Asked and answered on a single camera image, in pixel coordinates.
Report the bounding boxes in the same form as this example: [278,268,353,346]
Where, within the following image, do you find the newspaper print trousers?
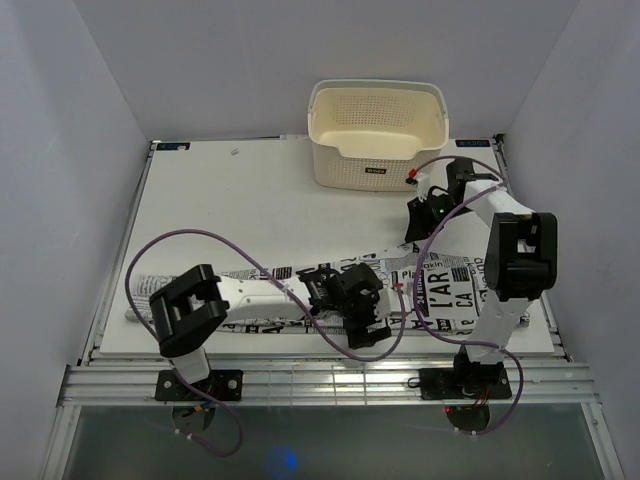
[123,240,531,337]

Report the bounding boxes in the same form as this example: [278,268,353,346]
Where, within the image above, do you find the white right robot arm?
[405,155,558,401]

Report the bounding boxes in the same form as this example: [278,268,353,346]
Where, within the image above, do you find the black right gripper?
[404,193,472,243]

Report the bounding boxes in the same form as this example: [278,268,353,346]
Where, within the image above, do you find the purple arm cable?
[407,155,525,436]
[125,228,409,457]

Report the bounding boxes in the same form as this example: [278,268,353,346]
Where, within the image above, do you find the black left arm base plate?
[153,370,244,402]

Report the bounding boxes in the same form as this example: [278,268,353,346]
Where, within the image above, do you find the cream perforated plastic basket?
[307,79,450,192]

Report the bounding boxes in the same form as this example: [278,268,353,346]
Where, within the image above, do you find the blue label sticker right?
[455,139,491,148]

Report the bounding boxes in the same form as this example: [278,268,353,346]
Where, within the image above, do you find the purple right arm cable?
[407,155,525,436]

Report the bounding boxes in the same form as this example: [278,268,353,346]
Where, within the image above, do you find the blue label sticker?
[156,142,191,151]
[455,139,491,148]

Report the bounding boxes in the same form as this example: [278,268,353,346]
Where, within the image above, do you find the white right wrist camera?
[405,169,432,201]

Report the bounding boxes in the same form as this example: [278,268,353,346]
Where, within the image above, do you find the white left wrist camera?
[375,288,408,319]

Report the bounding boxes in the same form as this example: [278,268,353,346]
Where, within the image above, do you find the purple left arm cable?
[125,228,409,457]

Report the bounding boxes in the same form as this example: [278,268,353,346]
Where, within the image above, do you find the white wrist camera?
[375,288,408,319]
[405,169,432,201]

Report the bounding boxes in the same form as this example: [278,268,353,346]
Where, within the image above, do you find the blue label sticker left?
[156,142,191,151]

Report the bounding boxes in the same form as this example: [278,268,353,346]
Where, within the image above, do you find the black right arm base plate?
[418,368,512,400]

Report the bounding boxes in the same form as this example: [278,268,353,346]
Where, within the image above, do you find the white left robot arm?
[149,263,401,400]

